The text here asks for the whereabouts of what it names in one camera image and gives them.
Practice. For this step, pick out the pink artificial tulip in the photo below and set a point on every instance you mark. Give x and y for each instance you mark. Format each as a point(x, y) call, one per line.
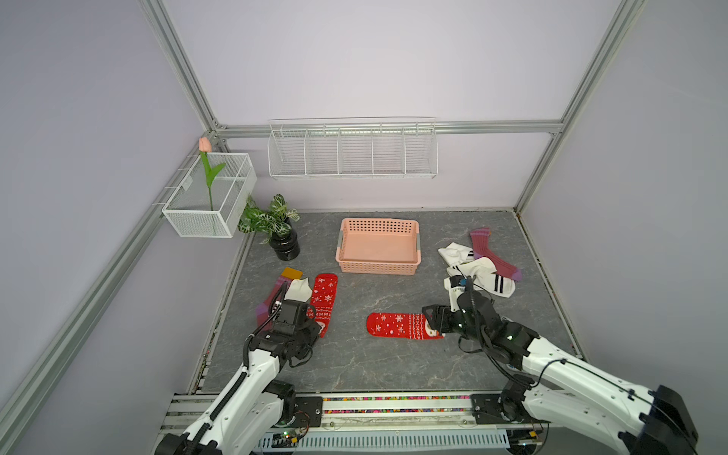
point(211, 172)

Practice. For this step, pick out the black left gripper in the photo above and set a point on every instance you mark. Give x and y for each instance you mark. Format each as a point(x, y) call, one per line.
point(314, 329)

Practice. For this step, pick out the white wire wall shelf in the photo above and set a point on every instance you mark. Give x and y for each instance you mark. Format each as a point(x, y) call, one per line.
point(353, 148)

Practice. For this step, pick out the plain white sock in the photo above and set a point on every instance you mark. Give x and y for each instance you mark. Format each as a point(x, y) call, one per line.
point(456, 254)

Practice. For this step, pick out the purple striped sock right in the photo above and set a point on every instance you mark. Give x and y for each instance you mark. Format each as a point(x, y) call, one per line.
point(481, 249)

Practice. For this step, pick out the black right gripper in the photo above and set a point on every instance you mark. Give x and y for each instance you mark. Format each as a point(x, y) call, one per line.
point(437, 313)

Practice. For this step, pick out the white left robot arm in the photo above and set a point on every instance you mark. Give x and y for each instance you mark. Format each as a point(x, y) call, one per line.
point(254, 400)

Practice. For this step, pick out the pink plastic basket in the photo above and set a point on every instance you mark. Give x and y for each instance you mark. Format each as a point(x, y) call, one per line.
point(382, 246)

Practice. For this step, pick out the red christmas sock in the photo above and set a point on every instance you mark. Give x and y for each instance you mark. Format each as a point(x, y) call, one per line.
point(322, 301)
point(401, 326)

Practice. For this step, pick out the white mesh wall box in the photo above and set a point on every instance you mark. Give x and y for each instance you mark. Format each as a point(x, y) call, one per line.
point(187, 208)

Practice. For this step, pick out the purple striped sock left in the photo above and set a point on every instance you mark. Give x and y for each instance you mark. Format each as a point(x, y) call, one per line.
point(287, 277)

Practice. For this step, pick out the potted green plant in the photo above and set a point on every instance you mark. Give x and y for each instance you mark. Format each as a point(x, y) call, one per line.
point(275, 223)

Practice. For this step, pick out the white sock black stripes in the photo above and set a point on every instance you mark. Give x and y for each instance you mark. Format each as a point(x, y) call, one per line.
point(485, 276)

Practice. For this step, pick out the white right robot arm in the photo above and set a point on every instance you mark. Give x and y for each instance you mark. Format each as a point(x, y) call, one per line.
point(548, 384)

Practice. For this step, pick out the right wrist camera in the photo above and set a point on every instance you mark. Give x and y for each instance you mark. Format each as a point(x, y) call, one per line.
point(456, 288)

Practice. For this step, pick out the purple striped sock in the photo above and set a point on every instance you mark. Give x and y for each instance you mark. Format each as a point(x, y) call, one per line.
point(287, 277)
point(481, 249)

